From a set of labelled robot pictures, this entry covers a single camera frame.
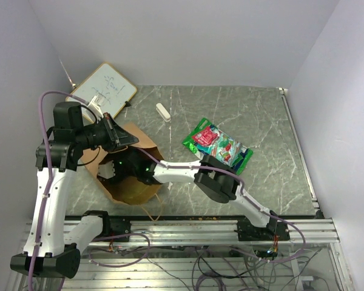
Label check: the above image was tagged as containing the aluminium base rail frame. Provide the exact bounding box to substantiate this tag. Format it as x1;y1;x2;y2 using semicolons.
18;214;352;291

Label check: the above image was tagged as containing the white eraser block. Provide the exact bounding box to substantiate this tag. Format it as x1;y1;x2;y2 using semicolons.
155;103;171;122

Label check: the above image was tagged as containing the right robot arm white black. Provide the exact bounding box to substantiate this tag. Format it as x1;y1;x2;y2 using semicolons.
112;147;277;240

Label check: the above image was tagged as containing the small red snack packet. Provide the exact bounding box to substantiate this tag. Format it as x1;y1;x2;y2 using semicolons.
192;126;220;147

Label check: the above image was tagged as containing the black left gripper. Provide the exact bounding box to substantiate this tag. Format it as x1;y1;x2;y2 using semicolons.
75;112;139;152

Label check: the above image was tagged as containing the small whiteboard yellow frame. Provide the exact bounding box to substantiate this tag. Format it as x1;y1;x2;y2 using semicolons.
72;62;137;118

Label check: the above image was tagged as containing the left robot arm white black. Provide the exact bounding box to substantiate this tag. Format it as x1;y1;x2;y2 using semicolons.
10;102;139;279

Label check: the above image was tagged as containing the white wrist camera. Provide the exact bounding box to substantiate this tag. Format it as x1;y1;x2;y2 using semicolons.
98;161;115;179
87;95;104;116

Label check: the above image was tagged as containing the brown paper bag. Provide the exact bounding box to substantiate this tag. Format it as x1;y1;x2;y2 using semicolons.
81;122;163;221

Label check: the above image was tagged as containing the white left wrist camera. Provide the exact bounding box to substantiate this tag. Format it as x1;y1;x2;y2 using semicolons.
87;95;104;116

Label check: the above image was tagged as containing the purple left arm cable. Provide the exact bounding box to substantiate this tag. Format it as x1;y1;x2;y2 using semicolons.
27;90;92;289

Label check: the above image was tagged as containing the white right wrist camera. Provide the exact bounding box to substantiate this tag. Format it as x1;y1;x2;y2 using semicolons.
98;161;115;179

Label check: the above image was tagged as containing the green cassava chips bag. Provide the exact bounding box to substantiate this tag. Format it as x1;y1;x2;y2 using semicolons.
182;118;253;175

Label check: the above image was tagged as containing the teal Fox's mint candy bag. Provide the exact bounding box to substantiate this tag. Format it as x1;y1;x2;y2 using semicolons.
197;128;241;166

